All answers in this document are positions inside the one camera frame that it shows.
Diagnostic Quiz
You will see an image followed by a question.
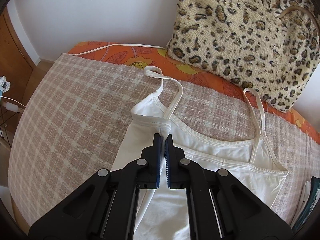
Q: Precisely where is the orange floral bed sheet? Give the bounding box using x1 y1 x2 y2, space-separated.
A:
67 41 320 143

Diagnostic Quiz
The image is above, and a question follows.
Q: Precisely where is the pink plaid bed blanket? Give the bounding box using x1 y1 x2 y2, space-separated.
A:
8 54 319 224

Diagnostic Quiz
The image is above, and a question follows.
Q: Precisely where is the white cord on bed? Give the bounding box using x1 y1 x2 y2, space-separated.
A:
72 43 166 57

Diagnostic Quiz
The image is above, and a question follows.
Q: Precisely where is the wooden door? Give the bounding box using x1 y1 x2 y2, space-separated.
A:
0 7 34 133

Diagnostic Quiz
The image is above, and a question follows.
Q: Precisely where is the dark teal folded garment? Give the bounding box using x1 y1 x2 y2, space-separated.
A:
290 176 319 233

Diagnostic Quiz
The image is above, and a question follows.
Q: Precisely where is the white charger with cable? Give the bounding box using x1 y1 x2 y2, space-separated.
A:
0 75 25 113

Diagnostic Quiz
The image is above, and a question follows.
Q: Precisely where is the leopard print pillow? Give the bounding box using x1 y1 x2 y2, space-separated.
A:
167 0 319 112

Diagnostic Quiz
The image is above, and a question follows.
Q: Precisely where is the white camisole top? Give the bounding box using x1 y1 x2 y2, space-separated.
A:
104 82 292 239

